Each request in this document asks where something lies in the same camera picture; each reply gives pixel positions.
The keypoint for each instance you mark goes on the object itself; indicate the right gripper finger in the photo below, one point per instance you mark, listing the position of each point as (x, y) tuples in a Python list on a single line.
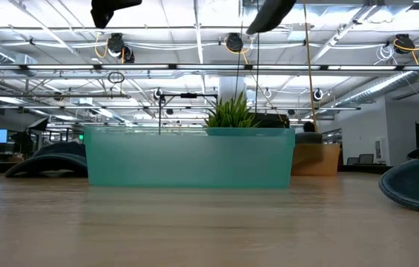
[(272, 16)]

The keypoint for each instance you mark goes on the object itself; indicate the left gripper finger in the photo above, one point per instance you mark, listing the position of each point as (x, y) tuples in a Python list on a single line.
[(112, 7)]

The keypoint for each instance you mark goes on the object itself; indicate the dark blue denim cap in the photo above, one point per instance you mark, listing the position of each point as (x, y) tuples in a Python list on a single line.
[(416, 185), (46, 163)]

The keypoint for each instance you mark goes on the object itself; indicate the artificial green plant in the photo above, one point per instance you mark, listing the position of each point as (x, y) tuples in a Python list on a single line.
[(231, 113)]

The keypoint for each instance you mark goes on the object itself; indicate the person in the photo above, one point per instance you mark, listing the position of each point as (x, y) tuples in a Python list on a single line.
[(308, 127)]

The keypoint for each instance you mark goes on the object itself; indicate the orange translucent plastic bin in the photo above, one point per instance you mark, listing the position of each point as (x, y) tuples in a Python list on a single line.
[(316, 159)]

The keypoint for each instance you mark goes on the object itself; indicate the green translucent plastic bin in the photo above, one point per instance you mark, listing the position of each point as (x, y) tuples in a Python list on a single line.
[(187, 159)]

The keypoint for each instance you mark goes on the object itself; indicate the black camera stand frame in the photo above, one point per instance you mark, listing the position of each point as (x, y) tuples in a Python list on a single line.
[(188, 95)]

